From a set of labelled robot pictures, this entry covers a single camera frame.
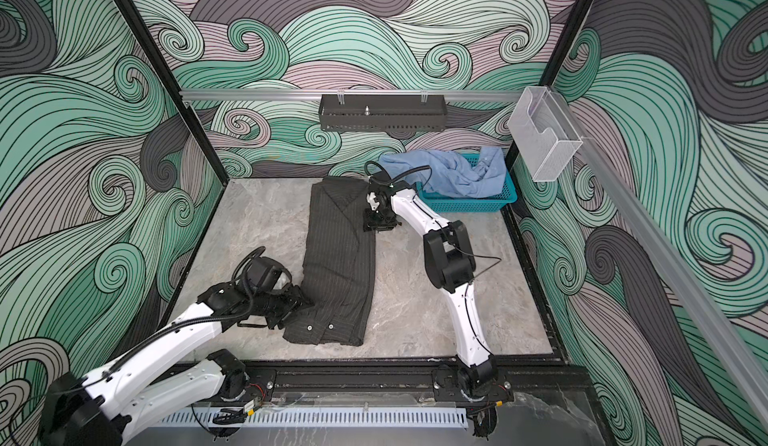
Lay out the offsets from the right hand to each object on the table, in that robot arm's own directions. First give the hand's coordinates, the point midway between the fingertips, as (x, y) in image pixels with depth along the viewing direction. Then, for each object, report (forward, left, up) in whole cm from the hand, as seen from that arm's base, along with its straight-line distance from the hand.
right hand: (371, 226), depth 98 cm
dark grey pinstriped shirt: (-11, +10, -5) cm, 16 cm away
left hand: (-28, +15, +4) cm, 32 cm away
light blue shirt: (+26, -37, 0) cm, 45 cm away
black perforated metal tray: (+27, -4, +26) cm, 37 cm away
